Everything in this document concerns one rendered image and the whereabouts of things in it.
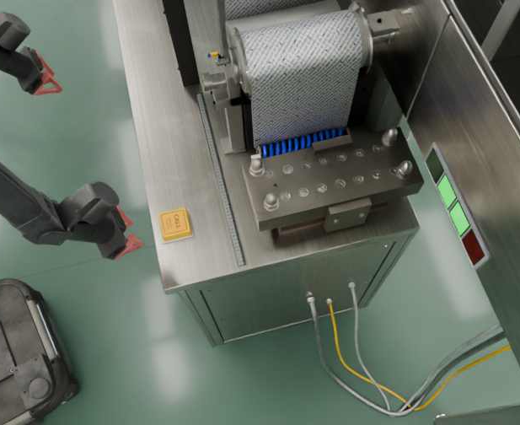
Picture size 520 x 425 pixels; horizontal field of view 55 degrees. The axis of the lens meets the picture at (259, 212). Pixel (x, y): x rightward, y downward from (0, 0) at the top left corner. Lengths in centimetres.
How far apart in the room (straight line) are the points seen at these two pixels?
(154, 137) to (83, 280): 104
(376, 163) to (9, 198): 79
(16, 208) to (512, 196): 77
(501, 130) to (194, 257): 75
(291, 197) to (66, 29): 223
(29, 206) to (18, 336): 124
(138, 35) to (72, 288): 114
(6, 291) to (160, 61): 108
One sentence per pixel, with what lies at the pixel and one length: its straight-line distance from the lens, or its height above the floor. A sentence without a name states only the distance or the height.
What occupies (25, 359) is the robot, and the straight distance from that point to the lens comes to 204.
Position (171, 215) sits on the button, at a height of 92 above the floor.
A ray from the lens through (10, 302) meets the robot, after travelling 212.
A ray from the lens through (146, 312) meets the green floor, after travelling 218.
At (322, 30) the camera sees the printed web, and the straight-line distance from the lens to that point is 106.
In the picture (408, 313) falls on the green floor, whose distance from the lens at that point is 219.
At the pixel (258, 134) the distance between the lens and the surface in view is 118.
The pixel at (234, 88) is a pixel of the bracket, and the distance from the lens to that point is 115.
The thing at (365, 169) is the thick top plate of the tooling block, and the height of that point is 103.
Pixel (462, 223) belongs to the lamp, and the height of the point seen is 119.
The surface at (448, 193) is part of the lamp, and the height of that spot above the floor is 119.
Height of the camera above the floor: 206
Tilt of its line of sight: 65 degrees down
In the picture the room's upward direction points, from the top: 3 degrees counter-clockwise
